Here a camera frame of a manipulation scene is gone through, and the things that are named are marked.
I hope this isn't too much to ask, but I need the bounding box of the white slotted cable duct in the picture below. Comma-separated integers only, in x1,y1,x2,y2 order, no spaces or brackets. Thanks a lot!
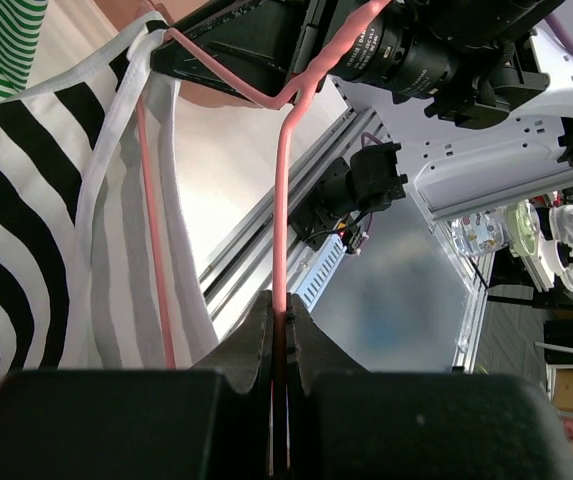
288,235,346,312

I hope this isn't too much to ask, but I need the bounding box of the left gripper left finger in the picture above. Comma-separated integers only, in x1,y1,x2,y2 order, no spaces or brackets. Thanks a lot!
190,290,274,395

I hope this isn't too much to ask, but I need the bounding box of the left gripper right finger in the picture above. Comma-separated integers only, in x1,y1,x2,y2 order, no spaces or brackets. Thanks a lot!
286,293,367,395

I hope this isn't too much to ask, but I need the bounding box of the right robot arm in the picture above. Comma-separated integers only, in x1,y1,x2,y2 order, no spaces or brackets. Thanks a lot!
151,1,573,249

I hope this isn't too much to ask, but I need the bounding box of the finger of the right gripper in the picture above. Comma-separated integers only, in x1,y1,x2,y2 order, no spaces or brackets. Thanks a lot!
172,0,290,97

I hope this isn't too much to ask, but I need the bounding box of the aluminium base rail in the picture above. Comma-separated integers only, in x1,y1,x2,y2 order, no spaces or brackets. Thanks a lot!
198,107,392,341

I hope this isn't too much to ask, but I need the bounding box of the black white striped tank top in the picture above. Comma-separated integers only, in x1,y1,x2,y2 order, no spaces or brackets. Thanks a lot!
0,12,218,380

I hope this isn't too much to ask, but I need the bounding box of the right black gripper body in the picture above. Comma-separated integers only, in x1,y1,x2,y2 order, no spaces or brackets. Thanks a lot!
285,0,365,85

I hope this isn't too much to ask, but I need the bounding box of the pink wire hanger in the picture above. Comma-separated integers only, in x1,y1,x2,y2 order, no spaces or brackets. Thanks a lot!
136,0,392,371

